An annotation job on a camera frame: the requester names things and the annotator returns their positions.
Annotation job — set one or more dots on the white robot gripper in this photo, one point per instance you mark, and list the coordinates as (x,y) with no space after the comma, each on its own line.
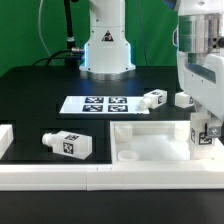
(205,84)

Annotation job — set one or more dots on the white square tabletop part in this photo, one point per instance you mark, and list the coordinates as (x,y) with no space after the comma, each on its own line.
(157,141)

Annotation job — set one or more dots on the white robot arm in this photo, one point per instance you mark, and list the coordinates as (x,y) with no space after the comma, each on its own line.
(189,34)

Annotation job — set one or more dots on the white U-shaped obstacle fence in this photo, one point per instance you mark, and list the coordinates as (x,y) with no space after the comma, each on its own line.
(193,174)

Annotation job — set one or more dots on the white marker tag plate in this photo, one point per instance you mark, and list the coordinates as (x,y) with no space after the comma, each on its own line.
(102,105)

